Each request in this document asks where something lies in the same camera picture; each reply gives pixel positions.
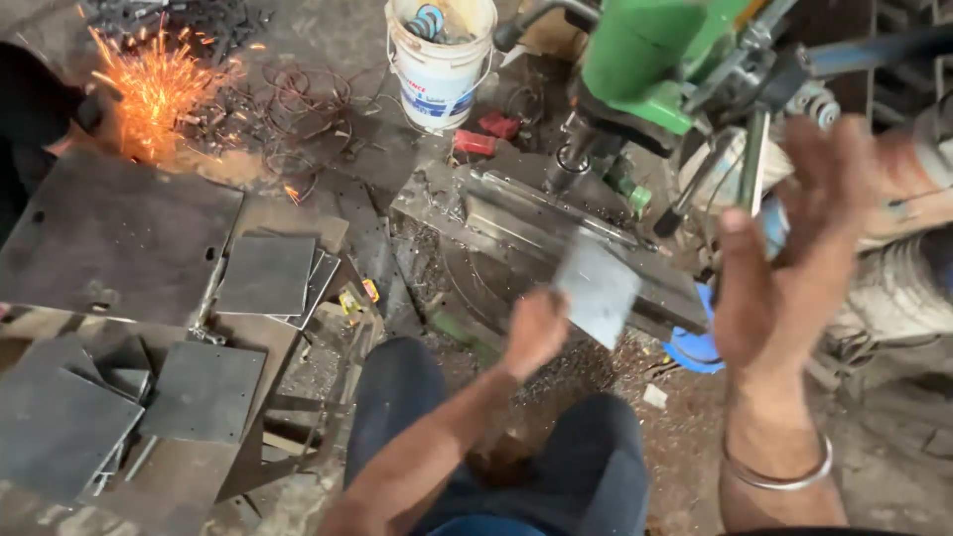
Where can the blue plastic container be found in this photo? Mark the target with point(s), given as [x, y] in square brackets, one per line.
[692, 339]

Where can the person's blue trousers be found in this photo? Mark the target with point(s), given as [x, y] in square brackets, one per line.
[514, 454]

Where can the square grey steel plate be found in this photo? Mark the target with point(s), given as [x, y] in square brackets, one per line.
[56, 435]
[316, 287]
[202, 393]
[264, 275]

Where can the person's left fingers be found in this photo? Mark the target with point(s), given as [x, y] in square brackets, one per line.
[547, 313]

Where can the large dark steel plate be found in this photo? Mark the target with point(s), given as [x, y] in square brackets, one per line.
[112, 234]

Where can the person's right hand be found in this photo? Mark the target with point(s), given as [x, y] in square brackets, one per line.
[789, 283]

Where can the yellow small packet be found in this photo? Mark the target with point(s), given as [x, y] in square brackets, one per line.
[350, 301]

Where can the red metal block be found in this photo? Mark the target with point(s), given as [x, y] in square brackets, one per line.
[499, 125]
[474, 142]

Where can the small grey steel plate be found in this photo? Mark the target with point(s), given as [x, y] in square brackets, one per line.
[597, 289]

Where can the person's left hand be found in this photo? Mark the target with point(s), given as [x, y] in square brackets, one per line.
[534, 332]

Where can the silver metal bangle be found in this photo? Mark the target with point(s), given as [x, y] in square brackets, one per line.
[779, 470]

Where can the steel drill table vise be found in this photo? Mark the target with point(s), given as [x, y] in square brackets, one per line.
[536, 231]

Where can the white plastic bucket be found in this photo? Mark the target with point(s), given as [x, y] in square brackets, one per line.
[439, 63]

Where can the green drill press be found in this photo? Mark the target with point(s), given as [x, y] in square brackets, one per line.
[670, 82]

